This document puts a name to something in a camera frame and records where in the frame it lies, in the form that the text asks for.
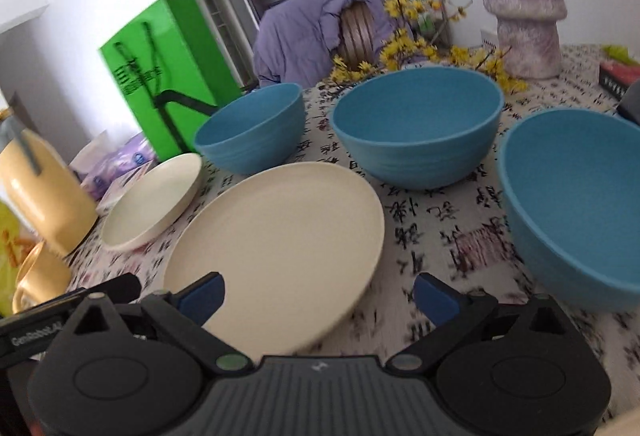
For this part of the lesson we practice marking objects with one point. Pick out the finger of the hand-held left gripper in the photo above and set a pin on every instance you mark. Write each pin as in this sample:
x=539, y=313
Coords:
x=117, y=287

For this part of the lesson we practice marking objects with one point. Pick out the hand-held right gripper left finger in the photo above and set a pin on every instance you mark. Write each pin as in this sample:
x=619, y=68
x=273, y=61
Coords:
x=202, y=297

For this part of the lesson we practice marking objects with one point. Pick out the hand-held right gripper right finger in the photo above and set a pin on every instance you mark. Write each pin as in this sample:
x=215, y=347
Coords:
x=437, y=298

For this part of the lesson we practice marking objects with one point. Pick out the small cream plate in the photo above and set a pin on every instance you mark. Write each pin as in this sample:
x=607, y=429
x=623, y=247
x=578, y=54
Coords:
x=150, y=201

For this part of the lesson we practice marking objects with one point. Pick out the large cream plate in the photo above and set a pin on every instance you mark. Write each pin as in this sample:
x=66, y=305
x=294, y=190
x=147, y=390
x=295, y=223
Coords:
x=280, y=241

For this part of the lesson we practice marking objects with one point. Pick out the blue bowl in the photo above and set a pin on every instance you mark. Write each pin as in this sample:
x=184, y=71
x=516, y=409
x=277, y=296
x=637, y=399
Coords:
x=575, y=241
x=415, y=156
x=260, y=141

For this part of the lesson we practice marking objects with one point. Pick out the yellow mug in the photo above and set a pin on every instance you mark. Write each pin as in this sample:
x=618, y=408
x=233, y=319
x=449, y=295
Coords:
x=40, y=276

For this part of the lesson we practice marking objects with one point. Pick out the yellow-green box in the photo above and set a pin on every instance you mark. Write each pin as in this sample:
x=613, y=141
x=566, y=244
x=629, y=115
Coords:
x=6, y=256

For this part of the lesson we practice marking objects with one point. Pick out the yellow thermos jug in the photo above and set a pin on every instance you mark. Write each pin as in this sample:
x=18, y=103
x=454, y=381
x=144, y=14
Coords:
x=40, y=196

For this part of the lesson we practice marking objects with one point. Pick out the purple tissue pack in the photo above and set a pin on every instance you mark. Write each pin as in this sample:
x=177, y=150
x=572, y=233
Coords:
x=125, y=161

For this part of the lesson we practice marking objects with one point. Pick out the green paper bag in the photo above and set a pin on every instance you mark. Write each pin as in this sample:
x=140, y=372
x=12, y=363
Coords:
x=190, y=46

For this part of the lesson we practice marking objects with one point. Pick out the yellow flower branch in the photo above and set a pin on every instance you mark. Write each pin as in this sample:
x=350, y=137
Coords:
x=400, y=49

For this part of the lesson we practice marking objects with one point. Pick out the grey pouch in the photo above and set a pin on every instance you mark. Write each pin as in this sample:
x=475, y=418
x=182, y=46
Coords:
x=632, y=109

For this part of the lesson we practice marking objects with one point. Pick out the wooden chair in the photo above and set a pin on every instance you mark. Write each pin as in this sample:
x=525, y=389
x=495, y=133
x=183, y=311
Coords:
x=357, y=36

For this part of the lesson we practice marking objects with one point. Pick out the black box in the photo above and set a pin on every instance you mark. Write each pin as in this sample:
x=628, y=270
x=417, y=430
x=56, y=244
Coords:
x=620, y=84

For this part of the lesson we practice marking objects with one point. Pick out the purple jacket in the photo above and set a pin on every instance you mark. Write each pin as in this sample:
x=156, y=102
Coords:
x=300, y=31

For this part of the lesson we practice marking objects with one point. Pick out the green wrapper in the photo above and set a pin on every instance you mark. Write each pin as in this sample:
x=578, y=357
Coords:
x=620, y=51

